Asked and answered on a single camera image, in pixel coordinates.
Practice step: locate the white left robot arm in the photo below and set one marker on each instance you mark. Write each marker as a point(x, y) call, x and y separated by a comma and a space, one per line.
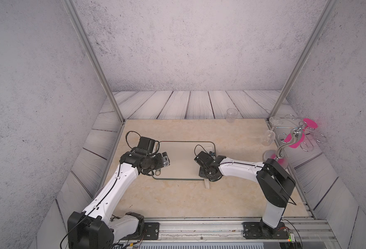
point(94, 227)

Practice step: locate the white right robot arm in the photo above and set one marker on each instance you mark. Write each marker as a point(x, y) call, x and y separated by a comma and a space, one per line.
point(275, 182)

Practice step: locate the right aluminium frame post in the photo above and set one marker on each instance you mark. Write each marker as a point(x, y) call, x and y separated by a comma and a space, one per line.
point(311, 42)

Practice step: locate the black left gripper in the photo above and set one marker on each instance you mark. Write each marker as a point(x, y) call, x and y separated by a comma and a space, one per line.
point(160, 163)

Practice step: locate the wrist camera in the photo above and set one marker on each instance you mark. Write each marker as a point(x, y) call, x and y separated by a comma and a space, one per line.
point(147, 146)
point(204, 159)

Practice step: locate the white green-rimmed cutting board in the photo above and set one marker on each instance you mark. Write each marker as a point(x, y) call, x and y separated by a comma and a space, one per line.
point(181, 154)

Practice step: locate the metal base rail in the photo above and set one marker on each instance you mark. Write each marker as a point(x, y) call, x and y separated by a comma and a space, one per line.
point(297, 229)

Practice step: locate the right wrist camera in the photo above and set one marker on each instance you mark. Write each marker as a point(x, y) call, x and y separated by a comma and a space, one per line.
point(204, 159)

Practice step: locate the metal glass rack stand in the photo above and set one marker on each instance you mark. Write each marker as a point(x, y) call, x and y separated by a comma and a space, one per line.
point(289, 121)

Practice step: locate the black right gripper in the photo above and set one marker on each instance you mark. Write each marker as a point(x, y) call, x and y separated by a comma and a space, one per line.
point(200, 175)

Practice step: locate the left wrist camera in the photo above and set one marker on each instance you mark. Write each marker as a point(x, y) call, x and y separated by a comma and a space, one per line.
point(147, 146)

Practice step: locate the clear plastic measuring cup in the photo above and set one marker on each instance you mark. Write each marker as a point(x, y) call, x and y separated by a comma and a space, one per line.
point(231, 115)

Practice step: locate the pink flower decoration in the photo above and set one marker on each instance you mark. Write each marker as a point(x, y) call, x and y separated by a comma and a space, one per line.
point(295, 138)

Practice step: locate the left aluminium frame post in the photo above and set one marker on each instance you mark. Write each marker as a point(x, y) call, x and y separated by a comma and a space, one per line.
point(78, 26)

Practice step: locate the aluminium frame post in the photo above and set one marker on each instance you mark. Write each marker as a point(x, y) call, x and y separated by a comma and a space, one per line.
point(311, 42)
point(78, 26)

